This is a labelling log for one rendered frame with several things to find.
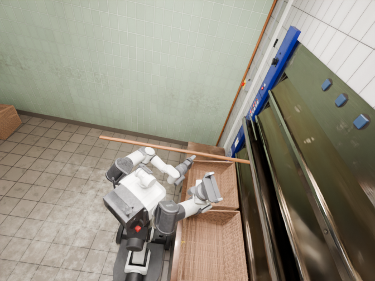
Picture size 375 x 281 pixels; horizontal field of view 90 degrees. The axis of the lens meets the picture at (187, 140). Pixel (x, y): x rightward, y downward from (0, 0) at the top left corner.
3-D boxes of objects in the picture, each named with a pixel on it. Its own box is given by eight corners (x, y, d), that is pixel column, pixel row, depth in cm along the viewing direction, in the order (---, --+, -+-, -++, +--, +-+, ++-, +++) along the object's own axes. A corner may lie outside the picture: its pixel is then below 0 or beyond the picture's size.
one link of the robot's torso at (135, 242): (143, 252, 128) (144, 245, 116) (124, 250, 127) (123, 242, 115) (152, 213, 148) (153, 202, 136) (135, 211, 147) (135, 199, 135)
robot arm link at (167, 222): (183, 226, 109) (165, 235, 99) (172, 218, 115) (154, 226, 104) (187, 208, 107) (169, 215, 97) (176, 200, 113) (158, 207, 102)
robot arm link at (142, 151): (138, 153, 151) (119, 165, 131) (145, 142, 145) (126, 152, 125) (149, 163, 150) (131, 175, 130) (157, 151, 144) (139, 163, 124)
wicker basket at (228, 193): (227, 175, 230) (235, 160, 211) (230, 220, 190) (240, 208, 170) (188, 167, 228) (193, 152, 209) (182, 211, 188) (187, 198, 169)
